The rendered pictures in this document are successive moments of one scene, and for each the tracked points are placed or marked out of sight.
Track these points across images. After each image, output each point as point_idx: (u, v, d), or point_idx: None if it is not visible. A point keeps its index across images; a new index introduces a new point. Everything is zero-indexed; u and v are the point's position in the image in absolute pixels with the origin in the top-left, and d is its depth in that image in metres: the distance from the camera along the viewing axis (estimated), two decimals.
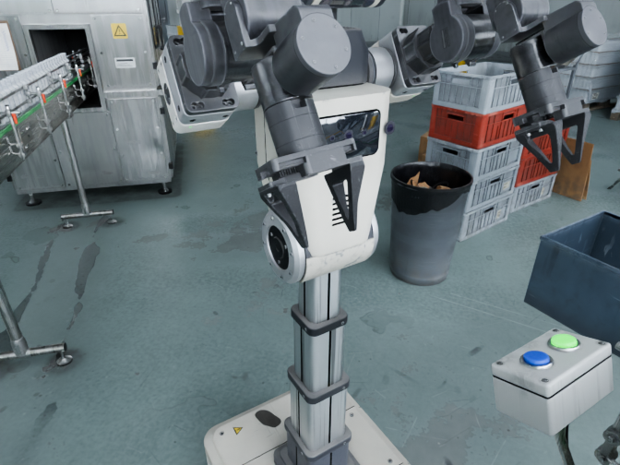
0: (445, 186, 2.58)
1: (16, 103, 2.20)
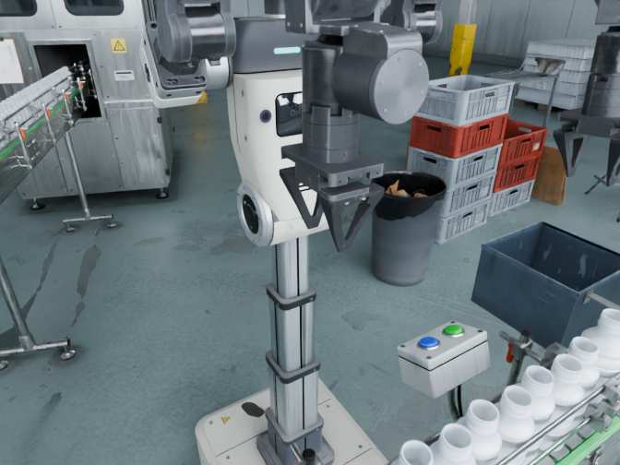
0: (422, 194, 2.76)
1: (23, 118, 2.39)
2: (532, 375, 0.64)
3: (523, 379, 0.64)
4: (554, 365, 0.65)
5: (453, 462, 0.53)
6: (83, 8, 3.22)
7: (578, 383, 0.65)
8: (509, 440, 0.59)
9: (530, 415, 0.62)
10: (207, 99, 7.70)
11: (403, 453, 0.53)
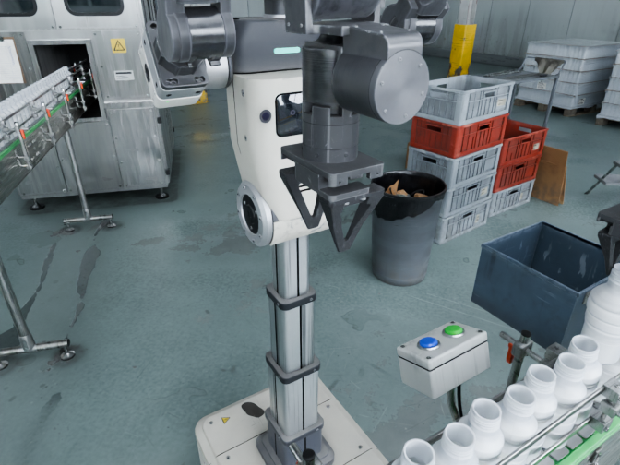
0: (422, 194, 2.76)
1: (23, 118, 2.39)
2: (532, 373, 0.65)
3: (526, 380, 0.64)
4: (556, 362, 0.66)
5: (453, 460, 0.54)
6: (83, 8, 3.22)
7: (580, 383, 0.65)
8: (507, 436, 0.59)
9: (538, 415, 0.62)
10: (207, 99, 7.70)
11: (405, 453, 0.53)
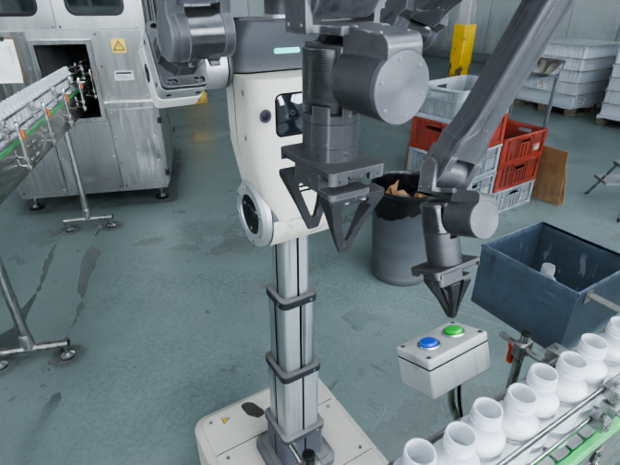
0: (422, 194, 2.76)
1: (23, 118, 2.39)
2: (533, 373, 0.65)
3: (529, 380, 0.64)
4: (558, 359, 0.66)
5: (453, 459, 0.54)
6: (83, 8, 3.22)
7: (581, 382, 0.65)
8: (506, 435, 0.60)
9: (542, 414, 0.62)
10: (207, 99, 7.70)
11: (406, 453, 0.53)
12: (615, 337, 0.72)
